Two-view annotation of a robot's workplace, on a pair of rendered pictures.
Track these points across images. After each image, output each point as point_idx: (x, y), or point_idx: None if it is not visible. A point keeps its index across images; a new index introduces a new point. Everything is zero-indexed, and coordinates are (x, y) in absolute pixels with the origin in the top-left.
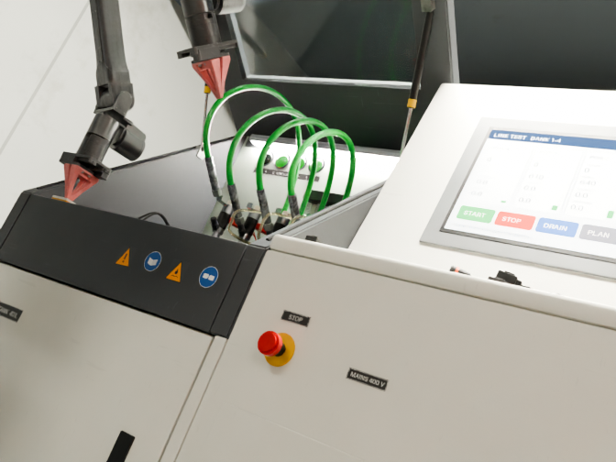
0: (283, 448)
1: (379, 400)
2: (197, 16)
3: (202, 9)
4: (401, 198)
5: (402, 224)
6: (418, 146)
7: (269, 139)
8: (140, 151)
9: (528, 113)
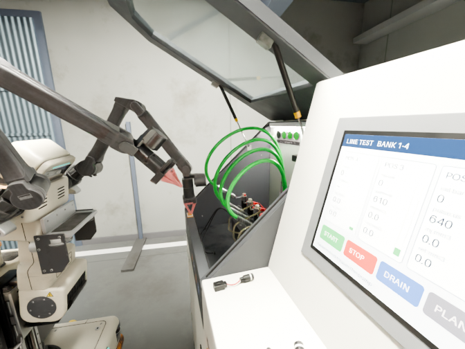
0: None
1: None
2: (144, 164)
3: (142, 160)
4: (295, 206)
5: (295, 231)
6: (303, 154)
7: (219, 186)
8: (205, 183)
9: (378, 104)
